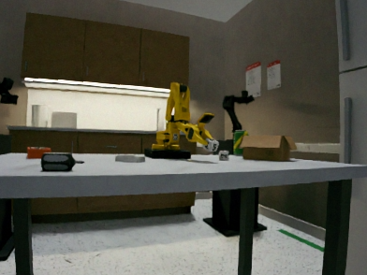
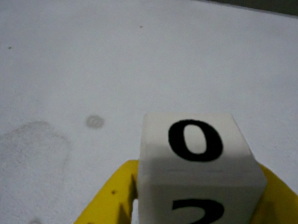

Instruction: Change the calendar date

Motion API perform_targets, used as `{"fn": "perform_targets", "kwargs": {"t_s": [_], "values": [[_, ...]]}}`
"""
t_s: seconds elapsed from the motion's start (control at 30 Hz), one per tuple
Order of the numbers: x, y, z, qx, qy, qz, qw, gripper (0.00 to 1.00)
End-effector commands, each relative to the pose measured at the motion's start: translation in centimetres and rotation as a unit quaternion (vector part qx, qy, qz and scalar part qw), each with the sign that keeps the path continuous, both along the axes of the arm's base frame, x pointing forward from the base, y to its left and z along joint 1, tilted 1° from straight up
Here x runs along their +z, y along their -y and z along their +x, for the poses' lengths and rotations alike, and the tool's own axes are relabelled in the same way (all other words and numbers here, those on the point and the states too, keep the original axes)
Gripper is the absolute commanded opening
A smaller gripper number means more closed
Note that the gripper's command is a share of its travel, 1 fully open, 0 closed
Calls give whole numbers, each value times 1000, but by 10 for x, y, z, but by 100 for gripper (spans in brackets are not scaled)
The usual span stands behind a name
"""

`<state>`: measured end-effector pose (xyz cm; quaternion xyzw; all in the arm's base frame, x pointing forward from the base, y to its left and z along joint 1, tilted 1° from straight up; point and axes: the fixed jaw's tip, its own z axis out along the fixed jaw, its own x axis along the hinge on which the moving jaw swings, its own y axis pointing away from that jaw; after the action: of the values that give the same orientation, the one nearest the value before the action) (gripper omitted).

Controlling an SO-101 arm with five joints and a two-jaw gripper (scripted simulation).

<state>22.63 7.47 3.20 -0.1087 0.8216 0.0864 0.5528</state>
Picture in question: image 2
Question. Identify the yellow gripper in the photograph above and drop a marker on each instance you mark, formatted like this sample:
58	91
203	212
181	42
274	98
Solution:
113	204

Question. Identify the white number cube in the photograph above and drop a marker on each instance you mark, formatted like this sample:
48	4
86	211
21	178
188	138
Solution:
196	168

